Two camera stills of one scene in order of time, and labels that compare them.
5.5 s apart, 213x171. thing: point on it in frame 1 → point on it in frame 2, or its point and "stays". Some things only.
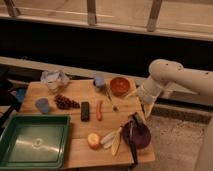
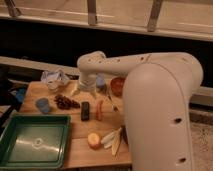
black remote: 85,111 stays
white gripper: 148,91 → 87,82
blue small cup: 100,81 stays
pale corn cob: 112,141 stays
